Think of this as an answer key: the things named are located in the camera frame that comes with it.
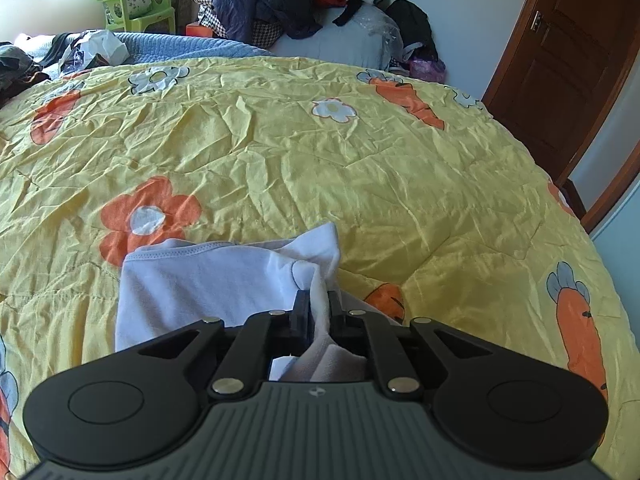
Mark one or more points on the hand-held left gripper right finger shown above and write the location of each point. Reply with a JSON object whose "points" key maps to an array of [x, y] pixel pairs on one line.
{"points": [[334, 311]]}

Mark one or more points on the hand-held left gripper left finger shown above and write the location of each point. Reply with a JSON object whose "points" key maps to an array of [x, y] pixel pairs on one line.
{"points": [[302, 312]]}

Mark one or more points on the small white garment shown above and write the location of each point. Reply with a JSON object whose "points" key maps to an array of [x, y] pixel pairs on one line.
{"points": [[200, 285]]}

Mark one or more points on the stack of dark folded clothes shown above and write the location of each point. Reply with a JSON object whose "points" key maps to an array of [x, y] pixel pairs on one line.
{"points": [[15, 67]]}

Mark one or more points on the yellow carrot flower printed blanket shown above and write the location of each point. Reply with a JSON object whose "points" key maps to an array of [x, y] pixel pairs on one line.
{"points": [[350, 170]]}

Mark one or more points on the purple bag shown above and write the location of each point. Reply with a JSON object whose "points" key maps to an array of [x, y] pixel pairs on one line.
{"points": [[427, 69]]}

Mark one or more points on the blue quilted blanket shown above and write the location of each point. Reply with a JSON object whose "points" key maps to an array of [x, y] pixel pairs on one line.
{"points": [[200, 50]]}

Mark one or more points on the clear plastic bag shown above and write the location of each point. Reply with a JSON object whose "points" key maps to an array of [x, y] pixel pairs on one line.
{"points": [[382, 32]]}

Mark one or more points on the houndstooth cloth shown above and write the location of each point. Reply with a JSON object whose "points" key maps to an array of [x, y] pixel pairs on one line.
{"points": [[262, 32]]}

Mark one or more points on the black hanging garment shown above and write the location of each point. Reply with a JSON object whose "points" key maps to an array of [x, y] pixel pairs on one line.
{"points": [[412, 22]]}

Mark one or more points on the orange box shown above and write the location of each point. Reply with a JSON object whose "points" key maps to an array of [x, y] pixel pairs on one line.
{"points": [[200, 31]]}

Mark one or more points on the navy jacket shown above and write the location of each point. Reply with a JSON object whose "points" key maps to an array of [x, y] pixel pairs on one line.
{"points": [[240, 10]]}

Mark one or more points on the white plastic bag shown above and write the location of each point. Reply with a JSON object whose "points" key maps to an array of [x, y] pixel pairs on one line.
{"points": [[102, 45]]}

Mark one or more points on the green plastic chair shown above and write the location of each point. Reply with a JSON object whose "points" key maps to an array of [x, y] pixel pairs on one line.
{"points": [[150, 10]]}

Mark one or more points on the brown wooden door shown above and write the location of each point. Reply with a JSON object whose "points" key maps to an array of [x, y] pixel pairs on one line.
{"points": [[565, 60]]}

